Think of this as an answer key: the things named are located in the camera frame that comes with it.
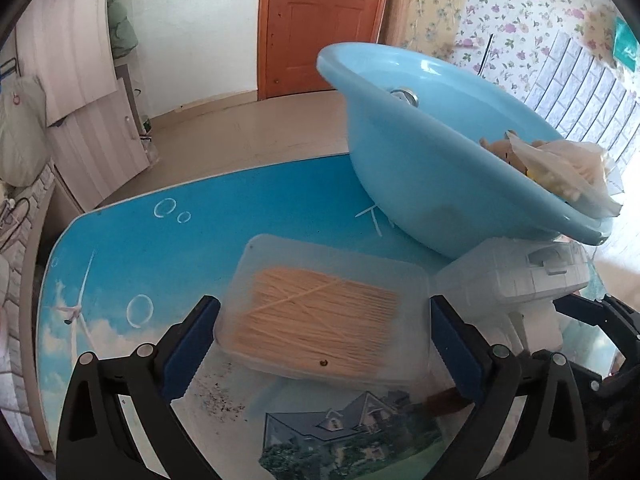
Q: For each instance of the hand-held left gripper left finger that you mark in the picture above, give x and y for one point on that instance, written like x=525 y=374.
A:
x=187 y=345

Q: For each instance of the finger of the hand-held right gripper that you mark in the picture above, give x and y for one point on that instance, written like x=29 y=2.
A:
x=612 y=420
x=585 y=310

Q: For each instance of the white wooden board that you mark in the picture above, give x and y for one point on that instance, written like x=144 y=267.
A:
x=70 y=45

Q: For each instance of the green wall sticker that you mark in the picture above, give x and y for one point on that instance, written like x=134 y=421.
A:
x=627 y=45

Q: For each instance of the thin black stick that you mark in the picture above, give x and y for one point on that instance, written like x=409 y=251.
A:
x=485 y=55

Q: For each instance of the brown wooden door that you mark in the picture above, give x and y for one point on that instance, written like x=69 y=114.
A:
x=320 y=25

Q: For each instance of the white plastic box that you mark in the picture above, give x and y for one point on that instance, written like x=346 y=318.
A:
x=505 y=280

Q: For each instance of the green cloth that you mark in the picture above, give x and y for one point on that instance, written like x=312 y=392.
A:
x=122 y=30

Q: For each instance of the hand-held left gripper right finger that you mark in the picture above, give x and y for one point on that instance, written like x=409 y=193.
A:
x=457 y=350

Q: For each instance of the light blue plastic basin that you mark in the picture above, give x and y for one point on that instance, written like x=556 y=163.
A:
x=415 y=175

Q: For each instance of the clear plastic bag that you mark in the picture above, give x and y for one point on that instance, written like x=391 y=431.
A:
x=565 y=175

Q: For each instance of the white cabinet panel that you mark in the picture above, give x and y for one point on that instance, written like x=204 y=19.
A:
x=100 y=150

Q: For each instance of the brick pattern counter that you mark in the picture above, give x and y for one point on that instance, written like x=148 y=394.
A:
x=20 y=340

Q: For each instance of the translucent box of wooden sticks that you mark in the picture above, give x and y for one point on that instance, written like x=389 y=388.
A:
x=320 y=310

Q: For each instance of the grey hanging bag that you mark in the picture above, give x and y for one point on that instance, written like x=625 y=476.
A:
x=20 y=135

